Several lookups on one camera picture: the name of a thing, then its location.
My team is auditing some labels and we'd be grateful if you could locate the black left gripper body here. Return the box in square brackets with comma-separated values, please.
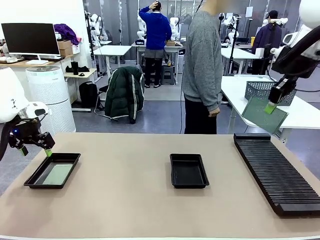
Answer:
[8, 119, 42, 147]

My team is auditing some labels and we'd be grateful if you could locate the person's right forearm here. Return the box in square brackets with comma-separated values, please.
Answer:
[199, 82, 222, 111]

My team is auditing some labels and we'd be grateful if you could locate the small wooden side table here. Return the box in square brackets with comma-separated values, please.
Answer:
[63, 68, 98, 101]

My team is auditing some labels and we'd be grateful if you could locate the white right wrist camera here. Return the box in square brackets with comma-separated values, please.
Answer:
[269, 46, 285, 57]

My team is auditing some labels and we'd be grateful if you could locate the brown cardboard box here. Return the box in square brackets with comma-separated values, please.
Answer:
[56, 39, 74, 57]

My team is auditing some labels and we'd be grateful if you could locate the left arm black cable sleeve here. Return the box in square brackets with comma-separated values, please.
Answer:
[0, 122, 13, 161]

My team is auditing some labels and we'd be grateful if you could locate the large white table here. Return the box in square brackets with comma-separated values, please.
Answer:
[221, 74, 320, 145]

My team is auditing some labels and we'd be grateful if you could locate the grey plastic stool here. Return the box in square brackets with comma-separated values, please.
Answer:
[161, 65, 176, 85]

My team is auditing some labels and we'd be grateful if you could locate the green perforated circuit board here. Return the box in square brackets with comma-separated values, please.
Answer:
[241, 96, 289, 135]

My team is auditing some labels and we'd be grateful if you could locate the person in dark jacket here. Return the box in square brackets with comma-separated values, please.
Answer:
[251, 10, 283, 76]

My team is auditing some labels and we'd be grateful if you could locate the black slotted board rack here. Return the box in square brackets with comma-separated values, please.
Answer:
[233, 132, 320, 217]

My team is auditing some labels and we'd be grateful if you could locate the person in grey sweater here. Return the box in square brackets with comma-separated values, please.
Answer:
[181, 0, 223, 135]

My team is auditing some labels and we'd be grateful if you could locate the right arm black cable sleeve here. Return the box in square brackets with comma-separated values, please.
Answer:
[284, 24, 320, 76]

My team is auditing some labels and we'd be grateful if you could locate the person in blue hoodie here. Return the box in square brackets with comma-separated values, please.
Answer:
[138, 1, 173, 88]

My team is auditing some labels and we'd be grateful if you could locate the black plastic ESD tray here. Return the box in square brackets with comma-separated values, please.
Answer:
[23, 152, 82, 190]
[169, 153, 210, 189]

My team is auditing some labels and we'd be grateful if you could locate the grey plastic basket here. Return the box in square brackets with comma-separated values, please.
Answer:
[244, 81, 298, 106]

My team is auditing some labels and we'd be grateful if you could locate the white air purifier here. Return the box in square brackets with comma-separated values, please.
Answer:
[25, 66, 77, 133]

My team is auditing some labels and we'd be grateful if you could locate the dark green puffer jacket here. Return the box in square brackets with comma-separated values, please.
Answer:
[104, 66, 145, 125]

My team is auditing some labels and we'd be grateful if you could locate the black computer monitor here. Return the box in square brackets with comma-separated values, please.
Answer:
[1, 22, 61, 65]

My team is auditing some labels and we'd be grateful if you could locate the black tripod stand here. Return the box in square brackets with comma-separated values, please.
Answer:
[228, 17, 240, 76]

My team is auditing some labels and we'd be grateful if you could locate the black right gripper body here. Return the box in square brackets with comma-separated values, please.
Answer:
[271, 46, 316, 76]

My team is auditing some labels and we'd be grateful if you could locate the purple cloth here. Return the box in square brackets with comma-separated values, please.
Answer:
[53, 23, 80, 46]

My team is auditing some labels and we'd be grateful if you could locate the person's right hand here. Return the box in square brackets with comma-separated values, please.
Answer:
[207, 106, 221, 118]

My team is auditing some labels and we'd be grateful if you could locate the black backpack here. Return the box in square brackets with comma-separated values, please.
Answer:
[78, 81, 99, 110]

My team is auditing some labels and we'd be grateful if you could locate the wooden top white desk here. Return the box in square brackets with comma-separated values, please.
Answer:
[0, 53, 76, 76]

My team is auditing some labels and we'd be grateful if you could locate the arm black cable sleeve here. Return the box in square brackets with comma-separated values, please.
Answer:
[284, 24, 320, 76]
[0, 122, 13, 161]

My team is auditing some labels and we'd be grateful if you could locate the black hanging cable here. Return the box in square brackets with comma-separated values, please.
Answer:
[180, 72, 185, 135]

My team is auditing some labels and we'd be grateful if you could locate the grey workbench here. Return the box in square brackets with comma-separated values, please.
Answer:
[131, 41, 185, 83]

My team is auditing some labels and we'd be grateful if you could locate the metal frame chair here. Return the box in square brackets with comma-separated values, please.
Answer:
[94, 67, 146, 123]

